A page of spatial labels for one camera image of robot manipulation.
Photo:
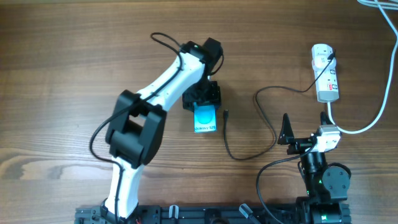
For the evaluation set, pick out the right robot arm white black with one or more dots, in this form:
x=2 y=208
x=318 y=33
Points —
x=327 y=184

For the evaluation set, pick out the white power strip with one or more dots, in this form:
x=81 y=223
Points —
x=326 y=84

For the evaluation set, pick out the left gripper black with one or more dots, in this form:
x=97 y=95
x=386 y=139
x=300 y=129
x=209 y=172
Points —
x=214 y=97

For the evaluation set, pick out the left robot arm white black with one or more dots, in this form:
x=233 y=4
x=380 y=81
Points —
x=136 y=127

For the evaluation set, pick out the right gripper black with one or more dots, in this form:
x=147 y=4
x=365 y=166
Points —
x=287 y=137

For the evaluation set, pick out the white charger adapter plug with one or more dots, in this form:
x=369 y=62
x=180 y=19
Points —
x=320 y=62

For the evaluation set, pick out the smartphone with teal screen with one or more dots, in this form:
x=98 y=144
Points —
x=204 y=119

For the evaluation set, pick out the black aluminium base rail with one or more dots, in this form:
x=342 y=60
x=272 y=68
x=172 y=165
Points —
x=285 y=213

